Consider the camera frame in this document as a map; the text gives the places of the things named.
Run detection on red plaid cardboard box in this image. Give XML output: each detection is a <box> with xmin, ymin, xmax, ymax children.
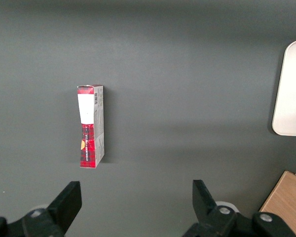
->
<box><xmin>76</xmin><ymin>84</ymin><xmax>105</xmax><ymax>169</ymax></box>

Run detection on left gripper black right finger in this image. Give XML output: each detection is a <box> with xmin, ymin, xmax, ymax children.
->
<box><xmin>185</xmin><ymin>179</ymin><xmax>253</xmax><ymax>237</ymax></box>

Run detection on white rectangular plastic tray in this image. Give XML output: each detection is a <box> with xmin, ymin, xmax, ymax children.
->
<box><xmin>271</xmin><ymin>39</ymin><xmax>296</xmax><ymax>137</ymax></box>

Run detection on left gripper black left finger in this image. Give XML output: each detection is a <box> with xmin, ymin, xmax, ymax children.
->
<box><xmin>22</xmin><ymin>181</ymin><xmax>83</xmax><ymax>237</ymax></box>

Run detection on light wooden board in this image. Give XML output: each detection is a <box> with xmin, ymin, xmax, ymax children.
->
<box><xmin>259</xmin><ymin>170</ymin><xmax>296</xmax><ymax>237</ymax></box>

